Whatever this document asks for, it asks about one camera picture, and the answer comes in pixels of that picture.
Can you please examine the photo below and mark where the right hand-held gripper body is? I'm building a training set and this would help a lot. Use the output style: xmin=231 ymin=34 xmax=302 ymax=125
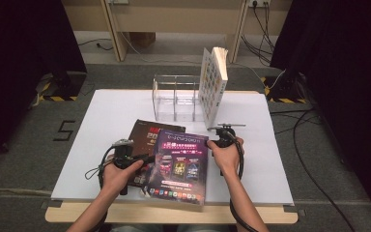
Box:
xmin=207 ymin=123 xmax=246 ymax=150

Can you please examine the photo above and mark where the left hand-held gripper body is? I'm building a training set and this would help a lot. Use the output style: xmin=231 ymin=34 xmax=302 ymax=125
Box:
xmin=111 ymin=138 xmax=137 ymax=196

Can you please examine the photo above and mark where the black and red magazine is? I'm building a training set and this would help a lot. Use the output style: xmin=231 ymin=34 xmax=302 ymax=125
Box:
xmin=122 ymin=119 xmax=186 ymax=189

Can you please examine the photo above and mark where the purple magazine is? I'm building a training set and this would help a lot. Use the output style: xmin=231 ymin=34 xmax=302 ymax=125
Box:
xmin=142 ymin=129 xmax=210 ymax=206

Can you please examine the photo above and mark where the white book with picture grid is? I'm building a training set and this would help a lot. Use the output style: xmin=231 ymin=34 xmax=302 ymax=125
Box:
xmin=198 ymin=46 xmax=229 ymax=130

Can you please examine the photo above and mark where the clear acrylic book rack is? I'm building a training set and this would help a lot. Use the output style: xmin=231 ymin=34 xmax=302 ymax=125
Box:
xmin=151 ymin=74 xmax=207 ymax=123

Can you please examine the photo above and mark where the person's right hand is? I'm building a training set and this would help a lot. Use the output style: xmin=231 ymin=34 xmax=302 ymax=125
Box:
xmin=206 ymin=137 xmax=245 ymax=177

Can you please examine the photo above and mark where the person's left hand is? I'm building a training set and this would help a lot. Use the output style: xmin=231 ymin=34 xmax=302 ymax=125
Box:
xmin=101 ymin=159 xmax=145 ymax=198

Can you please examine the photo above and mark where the white table sheet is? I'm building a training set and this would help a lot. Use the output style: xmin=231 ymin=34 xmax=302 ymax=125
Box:
xmin=50 ymin=89 xmax=295 ymax=206

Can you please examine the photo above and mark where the black stand base hazard tape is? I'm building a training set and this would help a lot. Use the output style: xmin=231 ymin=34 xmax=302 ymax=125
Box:
xmin=38 ymin=71 xmax=88 ymax=102
xmin=260 ymin=71 xmax=308 ymax=104

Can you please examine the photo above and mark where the beige desk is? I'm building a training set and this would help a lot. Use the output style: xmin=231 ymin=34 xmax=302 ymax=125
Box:
xmin=61 ymin=0 xmax=294 ymax=64

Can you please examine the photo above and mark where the black curtain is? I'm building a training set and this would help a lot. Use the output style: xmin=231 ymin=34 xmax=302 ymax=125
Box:
xmin=270 ymin=0 xmax=371 ymax=223
xmin=0 ymin=0 xmax=88 ymax=172

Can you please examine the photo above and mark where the right hand-held gripper cable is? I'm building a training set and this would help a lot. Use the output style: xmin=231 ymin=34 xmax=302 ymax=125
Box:
xmin=227 ymin=130 xmax=261 ymax=232

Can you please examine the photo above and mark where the black floor cable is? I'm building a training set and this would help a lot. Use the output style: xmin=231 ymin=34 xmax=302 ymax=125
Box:
xmin=269 ymin=108 xmax=323 ymax=134
xmin=291 ymin=109 xmax=357 ymax=232

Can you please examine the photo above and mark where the thin white cable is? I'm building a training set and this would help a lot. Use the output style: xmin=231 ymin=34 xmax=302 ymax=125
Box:
xmin=109 ymin=3 xmax=287 ymax=91

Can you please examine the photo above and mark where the black cable with plug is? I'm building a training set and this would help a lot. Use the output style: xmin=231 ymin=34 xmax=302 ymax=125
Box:
xmin=77 ymin=38 xmax=114 ymax=52

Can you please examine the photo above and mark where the black power cables bundle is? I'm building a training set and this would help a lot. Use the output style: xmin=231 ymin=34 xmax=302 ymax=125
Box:
xmin=241 ymin=0 xmax=276 ymax=66

